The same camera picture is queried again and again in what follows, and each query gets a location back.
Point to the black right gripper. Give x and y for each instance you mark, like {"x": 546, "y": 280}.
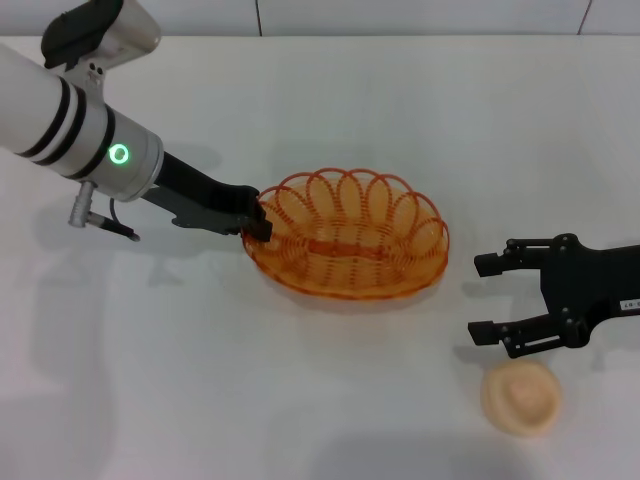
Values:
{"x": 585, "y": 285}

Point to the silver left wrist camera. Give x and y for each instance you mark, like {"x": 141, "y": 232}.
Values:
{"x": 122, "y": 30}

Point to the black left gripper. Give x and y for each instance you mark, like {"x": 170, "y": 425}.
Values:
{"x": 200, "y": 200}

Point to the pale beige bread bun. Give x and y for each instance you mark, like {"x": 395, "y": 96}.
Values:
{"x": 520, "y": 400}

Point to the orange yellow woven basket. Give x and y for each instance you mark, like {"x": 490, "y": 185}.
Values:
{"x": 350, "y": 248}

